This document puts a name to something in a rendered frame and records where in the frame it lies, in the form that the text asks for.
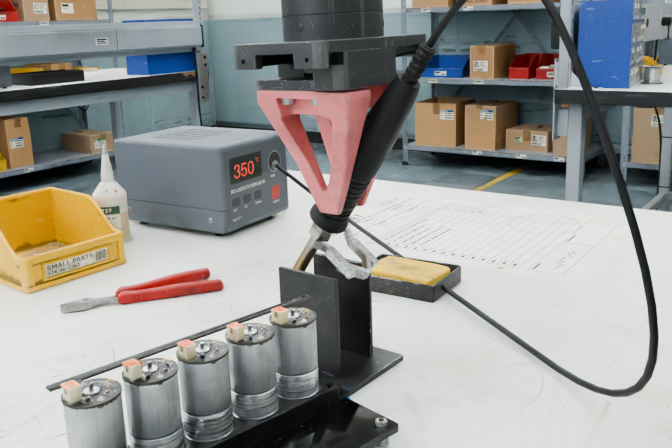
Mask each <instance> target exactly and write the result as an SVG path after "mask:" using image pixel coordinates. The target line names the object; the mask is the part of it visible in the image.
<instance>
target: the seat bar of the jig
mask: <svg viewBox="0 0 672 448"><path fill-rule="evenodd" d="M339 402H340V387H339V384H337V383H335V382H333V381H330V380H328V379H326V378H324V377H322V376H320V375H319V391H318V392H317V393H316V394H315V395H313V396H311V397H308V398H304V399H297V400H290V399H284V398H280V397H278V405H279V409H278V410H277V412H276V413H274V414H273V415H271V416H269V417H266V418H262V419H257V420H244V419H240V418H237V417H235V416H233V418H234V430H233V432H232V433H231V434H230V435H228V436H226V437H225V438H222V439H220V440H217V441H212V442H194V441H191V440H188V439H187V438H186V437H185V436H184V442H185V448H249V447H251V446H253V445H255V444H257V443H259V442H261V441H263V440H265V439H267V438H269V437H271V436H273V435H275V434H277V433H279V432H281V431H283V430H285V429H287V428H289V427H291V426H293V425H295V424H297V423H299V422H301V421H303V420H305V419H307V418H309V417H311V416H313V415H315V414H317V413H319V412H321V411H323V410H325V409H327V408H329V407H331V406H333V405H335V404H337V403H339Z"/></svg>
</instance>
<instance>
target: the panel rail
mask: <svg viewBox="0 0 672 448"><path fill-rule="evenodd" d="M308 299H311V296H309V295H307V294H305V295H302V296H299V297H296V298H293V299H291V300H288V301H285V302H282V303H279V304H276V305H274V306H271V307H268V308H265V309H262V310H259V311H257V312H254V313H251V314H248V315H245V316H242V317H240V318H237V319H234V320H231V321H228V322H225V323H223V324H220V325H217V326H214V327H211V328H209V329H206V330H203V331H200V332H197V333H194V334H192V335H189V336H186V337H183V338H180V339H177V340H175V341H172V342H169V343H166V344H163V345H160V346H158V347H155V348H152V349H149V350H146V351H143V352H141V353H138V354H135V355H132V356H129V357H126V358H124V359H121V360H118V361H115V362H112V363H110V364H107V365H104V366H101V367H98V368H95V369H93V370H90V371H87V372H84V373H81V374H78V375H76V376H73V377H70V378H67V379H64V380H61V381H59V382H56V383H53V384H50V385H47V386H46V389H47V390H48V391H49V392H53V391H55V390H58V389H61V388H62V387H61V386H60V385H61V384H63V383H65V382H68V381H71V380H75V381H76V382H81V381H82V382H83V380H86V379H89V378H91V377H94V376H97V375H100V374H103V373H105V372H108V371H111V370H114V369H116V368H119V367H122V366H123V364H122V363H123V362H124V361H127V360H130V359H133V358H134V359H136V360H137V361H140V360H141V359H144V358H147V357H150V356H152V355H155V354H158V353H161V352H164V351H166V350H169V349H172V348H175V347H177V346H178V345H177V344H176V343H178V342H180V341H183V340H187V339H188V340H190V341H194V340H197V339H200V338H202V337H205V336H208V335H211V334H213V333H216V332H219V331H222V330H225V329H227V325H228V324H231V323H234V322H237V323H240V324H241V323H244V322H247V321H250V320H252V319H255V318H258V317H261V316H263V315H266V314H269V313H271V309H273V308H276V307H279V306H280V307H283V308H286V307H288V306H291V305H294V304H297V303H299V302H302V301H305V300H308Z"/></svg>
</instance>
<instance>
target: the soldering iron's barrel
mask: <svg viewBox="0 0 672 448"><path fill-rule="evenodd" d="M309 233H310V234H311V237H310V238H309V240H308V242H307V244H306V245H305V247H304V249H303V251H302V252H301V254H300V256H299V258H298V259H297V261H296V263H295V264H294V266H293V268H292V269H296V270H300V271H304V272H305V270H306V269H307V267H308V265H309V264H310V262H311V260H312V259H313V257H314V255H315V253H316V252H317V250H318V249H316V248H313V247H312V245H313V243H314V241H315V240H316V239H318V240H320V241H322V242H328V241H329V239H330V238H331V236H332V235H333V233H329V232H326V231H324V230H322V229H321V228H319V227H318V226H317V225H316V224H315V223H314V222H313V224H312V226H311V228H310V230H309Z"/></svg>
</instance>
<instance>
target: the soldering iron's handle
mask: <svg viewBox="0 0 672 448"><path fill-rule="evenodd" d="M426 43H427V42H423V43H421V44H420V45H419V49H417V50H416V52H415V54H416V55H414V56H413V57H412V60H411V61H410V63H409V66H407V68H406V70H405V71H406V72H404V73H398V74H397V75H396V76H395V77H394V78H393V79H392V81H391V82H390V83H389V85H388V86H387V88H386V89H385V90H384V92H383V93H382V95H381V96H380V97H379V99H378V100H377V101H376V103H375V104H374V106H373V107H372V108H371V110H370V111H369V112H368V114H367V115H366V118H365V122H364V126H363V130H362V134H361V139H360V143H359V147H358V151H357V155H356V159H355V164H354V168H353V172H352V176H351V180H350V184H349V188H348V192H347V196H346V199H345V203H344V207H343V210H342V213H341V214H339V215H334V214H327V213H322V212H320V211H319V209H318V207H317V204H316V203H315V204H314V205H313V206H312V207H311V209H310V218H311V219H312V221H313V222H314V223H315V224H316V225H317V226H318V227H319V228H321V229H322V230H324V231H326V232H329V233H333V234H340V233H342V232H344V231H345V230H346V228H347V226H348V219H349V217H350V215H351V214H352V212H353V210H354V208H355V207H356V205H357V204H358V202H359V200H360V199H361V197H362V195H363V194H364V192H365V190H366V189H367V187H368V185H369V184H370V182H371V179H373V178H374V177H375V176H376V174H377V172H378V171H379V169H380V167H381V166H382V164H383V162H384V160H385V159H386V157H387V155H388V154H389V152H390V150H391V149H392V147H393V145H394V144H395V142H396V140H397V139H398V137H399V135H400V133H401V131H402V128H403V126H404V124H405V122H406V120H407V117H408V115H409V113H410V111H411V109H412V106H413V104H414V102H415V100H416V98H417V96H418V93H419V89H420V83H419V82H418V81H419V80H418V79H420V78H421V76H422V73H423V72H424V71H425V68H426V67H427V66H428V64H429V63H428V62H430V61H431V59H432V56H433V55H434V54H435V52H436V51H435V47H434V46H433V48H430V47H428V46H427V45H426Z"/></svg>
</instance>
